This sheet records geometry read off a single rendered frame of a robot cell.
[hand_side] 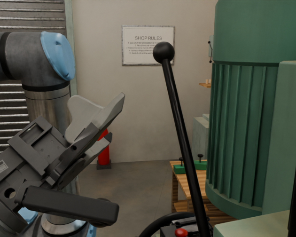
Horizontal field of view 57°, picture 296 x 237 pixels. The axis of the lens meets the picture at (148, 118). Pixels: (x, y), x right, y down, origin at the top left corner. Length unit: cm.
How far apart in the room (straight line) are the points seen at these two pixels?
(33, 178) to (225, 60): 29
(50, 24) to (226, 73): 308
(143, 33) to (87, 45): 67
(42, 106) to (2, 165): 36
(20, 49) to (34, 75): 6
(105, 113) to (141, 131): 320
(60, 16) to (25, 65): 269
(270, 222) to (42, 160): 26
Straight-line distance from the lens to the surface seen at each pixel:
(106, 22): 337
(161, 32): 341
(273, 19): 36
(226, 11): 39
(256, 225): 24
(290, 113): 32
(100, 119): 34
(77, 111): 36
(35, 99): 73
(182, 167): 209
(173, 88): 41
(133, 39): 336
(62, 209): 36
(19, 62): 71
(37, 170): 36
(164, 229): 72
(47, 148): 38
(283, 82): 33
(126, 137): 354
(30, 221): 101
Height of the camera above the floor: 143
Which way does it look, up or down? 14 degrees down
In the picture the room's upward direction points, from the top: straight up
